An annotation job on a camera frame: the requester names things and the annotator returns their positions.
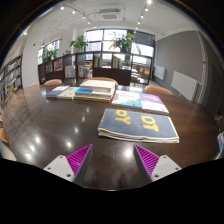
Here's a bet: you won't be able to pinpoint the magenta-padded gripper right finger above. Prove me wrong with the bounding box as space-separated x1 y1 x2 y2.
133 143 183 186

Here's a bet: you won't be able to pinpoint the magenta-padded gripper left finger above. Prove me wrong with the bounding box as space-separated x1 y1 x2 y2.
43 143 94 187

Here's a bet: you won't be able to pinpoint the grey towel with yellow letters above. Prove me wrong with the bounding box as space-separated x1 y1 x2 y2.
97 107 180 144

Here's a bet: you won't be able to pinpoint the blue and red book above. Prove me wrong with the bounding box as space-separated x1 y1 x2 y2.
217 132 224 153

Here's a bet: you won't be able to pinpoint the purple and white book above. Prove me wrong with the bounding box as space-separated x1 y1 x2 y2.
139 93 170 116

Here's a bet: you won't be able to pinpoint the thin white book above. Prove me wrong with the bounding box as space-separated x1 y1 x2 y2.
56 86 81 101

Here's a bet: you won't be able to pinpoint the small blue book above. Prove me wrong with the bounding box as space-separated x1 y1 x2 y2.
45 85 72 99

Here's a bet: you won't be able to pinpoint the yellow-edged flat book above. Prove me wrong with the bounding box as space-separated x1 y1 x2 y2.
73 94 113 103

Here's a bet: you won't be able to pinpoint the blue and white book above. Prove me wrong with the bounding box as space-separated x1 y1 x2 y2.
74 87 114 100

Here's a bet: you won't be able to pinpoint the dark open shelf unit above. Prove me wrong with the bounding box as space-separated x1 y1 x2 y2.
37 51 154 87

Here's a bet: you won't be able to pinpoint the potted green plants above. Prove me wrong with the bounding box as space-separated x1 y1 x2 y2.
41 32 137 63

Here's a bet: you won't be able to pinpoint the ceiling spot lights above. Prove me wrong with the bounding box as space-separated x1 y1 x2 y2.
23 0 154 36

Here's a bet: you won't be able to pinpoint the ceiling air conditioner unit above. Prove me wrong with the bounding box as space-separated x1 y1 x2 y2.
98 8 122 21

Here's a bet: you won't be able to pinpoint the large white wall radiator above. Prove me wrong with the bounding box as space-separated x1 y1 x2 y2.
170 70 200 101

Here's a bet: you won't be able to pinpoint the small white wall radiator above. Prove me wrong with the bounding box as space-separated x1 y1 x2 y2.
154 65 167 81

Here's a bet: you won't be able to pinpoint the wall bookshelf unit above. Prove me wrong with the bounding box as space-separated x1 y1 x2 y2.
0 54 24 104

